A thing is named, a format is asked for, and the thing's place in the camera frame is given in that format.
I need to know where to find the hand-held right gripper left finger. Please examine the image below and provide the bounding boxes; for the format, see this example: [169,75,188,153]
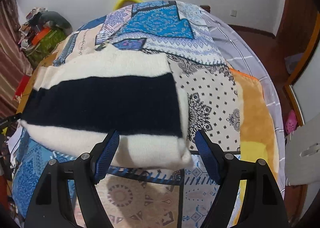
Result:
[24,129,120,228]

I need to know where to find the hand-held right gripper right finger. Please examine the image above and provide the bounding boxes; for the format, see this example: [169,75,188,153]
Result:
[194,129,290,228]

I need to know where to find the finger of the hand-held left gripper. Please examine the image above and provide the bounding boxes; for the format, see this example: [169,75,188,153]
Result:
[0,114,21,128]

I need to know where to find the white and navy striped sweater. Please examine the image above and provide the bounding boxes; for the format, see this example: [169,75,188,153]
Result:
[20,45,194,170]

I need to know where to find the red box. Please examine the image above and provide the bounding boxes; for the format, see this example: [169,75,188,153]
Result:
[14,74,32,101]

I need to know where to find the brown striped curtain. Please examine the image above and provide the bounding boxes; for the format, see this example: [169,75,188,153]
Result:
[0,0,33,116]

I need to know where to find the orange yellow fleece blanket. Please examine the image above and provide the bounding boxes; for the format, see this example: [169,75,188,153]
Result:
[229,68,279,218]

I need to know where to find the brown cardboard box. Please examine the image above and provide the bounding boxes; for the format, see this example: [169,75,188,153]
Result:
[16,53,60,114]

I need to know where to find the green patterned bag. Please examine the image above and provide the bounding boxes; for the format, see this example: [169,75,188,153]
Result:
[26,28,67,66]

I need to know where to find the orange box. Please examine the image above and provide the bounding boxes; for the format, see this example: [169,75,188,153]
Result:
[32,27,50,45]

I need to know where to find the pink clog shoe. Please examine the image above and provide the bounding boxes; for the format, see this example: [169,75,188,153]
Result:
[285,109,298,134]

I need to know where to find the pile of assorted clutter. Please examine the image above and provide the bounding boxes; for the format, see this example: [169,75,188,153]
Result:
[19,7,50,49]

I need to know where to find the wooden framed mirror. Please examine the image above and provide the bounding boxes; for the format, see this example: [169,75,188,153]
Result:
[282,11,320,126]

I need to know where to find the grey striped bedsheet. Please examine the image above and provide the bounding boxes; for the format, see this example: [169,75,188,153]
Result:
[200,8,287,198]

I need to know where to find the grey plastic bin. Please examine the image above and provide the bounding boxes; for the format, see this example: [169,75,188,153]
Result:
[285,53,304,74]

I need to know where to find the blue patchwork printed bedsheet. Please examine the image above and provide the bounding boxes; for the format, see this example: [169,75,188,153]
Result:
[10,0,242,228]

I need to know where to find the dark wooden door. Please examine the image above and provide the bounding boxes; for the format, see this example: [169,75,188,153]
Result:
[275,0,320,51]

